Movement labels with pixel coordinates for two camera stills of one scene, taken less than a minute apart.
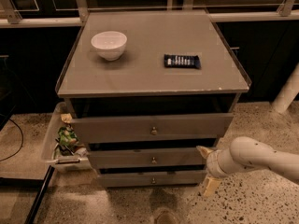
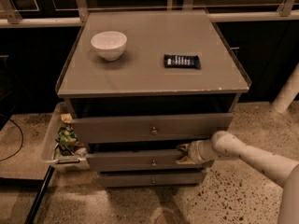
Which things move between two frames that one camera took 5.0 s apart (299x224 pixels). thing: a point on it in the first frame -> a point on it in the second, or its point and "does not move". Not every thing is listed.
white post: x=288 y=92 does not move
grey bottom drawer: x=153 y=178 does not move
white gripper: x=212 y=164 -> x=196 y=152
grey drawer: x=148 y=158 does not move
